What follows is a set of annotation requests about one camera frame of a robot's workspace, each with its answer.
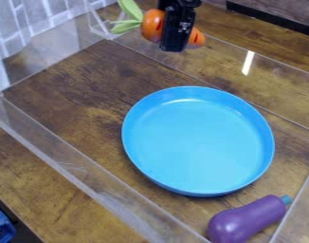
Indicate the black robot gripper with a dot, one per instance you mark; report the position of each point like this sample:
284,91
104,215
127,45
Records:
177,23

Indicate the orange toy carrot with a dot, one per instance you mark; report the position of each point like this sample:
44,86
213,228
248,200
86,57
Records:
150,22

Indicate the white grid curtain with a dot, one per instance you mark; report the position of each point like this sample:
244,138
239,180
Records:
42,31

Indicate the blue plastic plate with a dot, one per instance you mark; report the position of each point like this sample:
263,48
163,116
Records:
197,140

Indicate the purple toy eggplant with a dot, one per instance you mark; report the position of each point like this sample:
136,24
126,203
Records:
233,226

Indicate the blue object at corner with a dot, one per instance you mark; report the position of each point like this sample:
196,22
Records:
7,229

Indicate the clear acrylic enclosure wall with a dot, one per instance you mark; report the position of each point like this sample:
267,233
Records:
67,180

